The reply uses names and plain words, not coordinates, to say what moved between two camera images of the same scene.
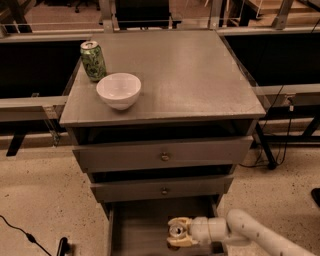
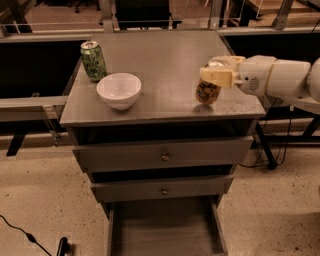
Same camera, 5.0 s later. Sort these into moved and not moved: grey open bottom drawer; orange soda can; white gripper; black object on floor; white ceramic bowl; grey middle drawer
Moved: orange soda can; white gripper
Not moved: black object on floor; grey open bottom drawer; white ceramic bowl; grey middle drawer
